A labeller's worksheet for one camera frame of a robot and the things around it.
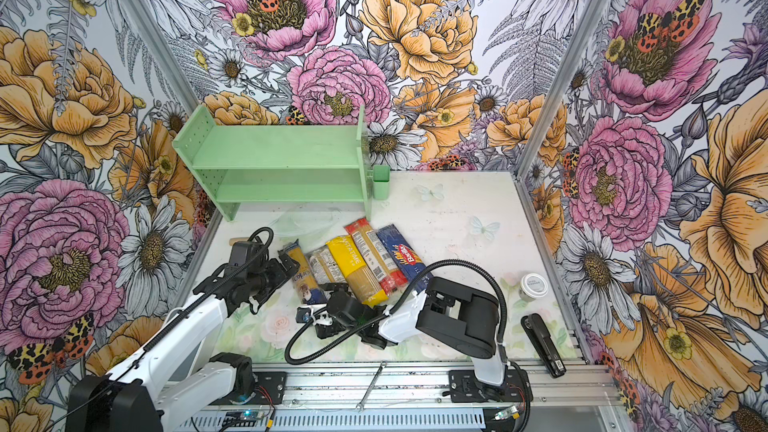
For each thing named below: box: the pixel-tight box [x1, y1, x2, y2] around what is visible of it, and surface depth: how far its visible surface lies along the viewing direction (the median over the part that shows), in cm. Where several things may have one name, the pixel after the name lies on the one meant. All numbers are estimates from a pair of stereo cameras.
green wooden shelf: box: [172, 105, 371, 221], surface depth 102 cm
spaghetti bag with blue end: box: [282, 239, 328, 305], surface depth 91 cm
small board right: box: [494, 405, 521, 421], surface depth 73 cm
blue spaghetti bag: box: [376, 223, 433, 293], surface depth 96 cm
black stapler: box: [521, 313, 567, 378], surface depth 79 cm
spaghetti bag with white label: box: [304, 245, 348, 285], surface depth 94 cm
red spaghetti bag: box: [344, 217, 408, 294], surface depth 96 cm
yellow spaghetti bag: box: [326, 235, 389, 308], surface depth 94 cm
